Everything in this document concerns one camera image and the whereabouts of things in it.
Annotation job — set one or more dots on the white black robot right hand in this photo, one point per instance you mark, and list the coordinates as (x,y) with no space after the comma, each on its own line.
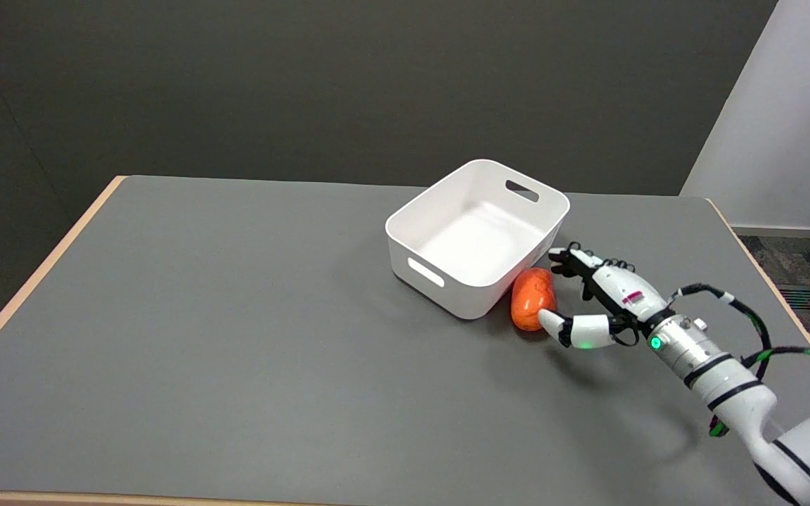
(623,292)

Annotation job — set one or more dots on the orange mango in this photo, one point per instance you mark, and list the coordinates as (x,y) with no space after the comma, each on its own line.
(531,299)

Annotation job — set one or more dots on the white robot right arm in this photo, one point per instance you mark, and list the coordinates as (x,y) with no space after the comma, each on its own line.
(735,390)

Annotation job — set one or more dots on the white plastic storage bin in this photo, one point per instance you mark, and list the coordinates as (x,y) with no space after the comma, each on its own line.
(475,239)

